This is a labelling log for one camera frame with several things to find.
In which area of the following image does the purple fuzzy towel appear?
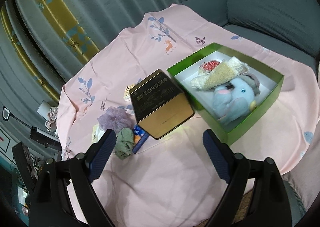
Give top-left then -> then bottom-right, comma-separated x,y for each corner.
239,73 -> 260,96

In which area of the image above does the yellow tissue box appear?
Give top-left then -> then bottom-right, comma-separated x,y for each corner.
91,124 -> 105,144

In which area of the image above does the cream knitted towel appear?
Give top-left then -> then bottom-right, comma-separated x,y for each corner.
190,56 -> 249,90

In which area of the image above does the green cardboard box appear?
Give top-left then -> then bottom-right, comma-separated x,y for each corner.
168,43 -> 284,145

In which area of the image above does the blue tissue packet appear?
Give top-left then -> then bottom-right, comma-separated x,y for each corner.
132,125 -> 150,154

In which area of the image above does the black gold tin box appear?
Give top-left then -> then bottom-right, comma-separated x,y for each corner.
130,69 -> 195,140

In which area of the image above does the grey sofa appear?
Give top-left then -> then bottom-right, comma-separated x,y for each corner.
184,0 -> 319,72

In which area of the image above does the pink printed tablecloth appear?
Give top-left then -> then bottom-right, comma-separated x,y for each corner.
56,5 -> 319,226

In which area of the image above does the small cream tissue packet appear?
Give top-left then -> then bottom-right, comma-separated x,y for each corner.
123,84 -> 136,102

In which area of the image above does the red white patterned cloth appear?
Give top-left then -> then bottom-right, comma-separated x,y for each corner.
199,60 -> 220,74

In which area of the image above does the green cloth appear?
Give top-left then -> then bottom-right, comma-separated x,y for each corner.
114,128 -> 135,160

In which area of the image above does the blue plush elephant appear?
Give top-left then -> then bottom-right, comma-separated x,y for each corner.
213,76 -> 257,125

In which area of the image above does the purple mesh bath pouf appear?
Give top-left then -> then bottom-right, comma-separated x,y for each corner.
97,107 -> 133,133

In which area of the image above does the grey curtain with yellow band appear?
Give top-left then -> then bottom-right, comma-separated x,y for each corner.
1,0 -> 188,127

